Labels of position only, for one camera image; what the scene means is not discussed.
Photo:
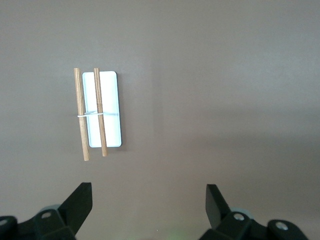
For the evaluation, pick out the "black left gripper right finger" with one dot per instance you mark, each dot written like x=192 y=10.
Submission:
x=217 y=210

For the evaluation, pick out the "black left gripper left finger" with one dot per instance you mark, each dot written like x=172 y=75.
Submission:
x=75 y=207

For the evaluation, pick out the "white rack with wooden bars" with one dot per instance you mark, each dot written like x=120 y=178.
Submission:
x=107 y=100

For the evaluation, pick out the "brown table cover mat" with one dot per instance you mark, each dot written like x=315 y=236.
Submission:
x=200 y=100

